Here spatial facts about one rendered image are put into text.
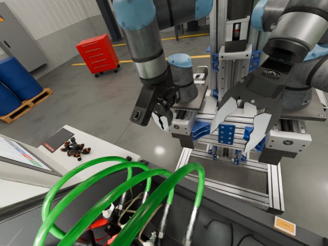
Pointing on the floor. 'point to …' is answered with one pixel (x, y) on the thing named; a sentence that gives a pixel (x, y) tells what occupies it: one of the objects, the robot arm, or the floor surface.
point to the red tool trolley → (98, 54)
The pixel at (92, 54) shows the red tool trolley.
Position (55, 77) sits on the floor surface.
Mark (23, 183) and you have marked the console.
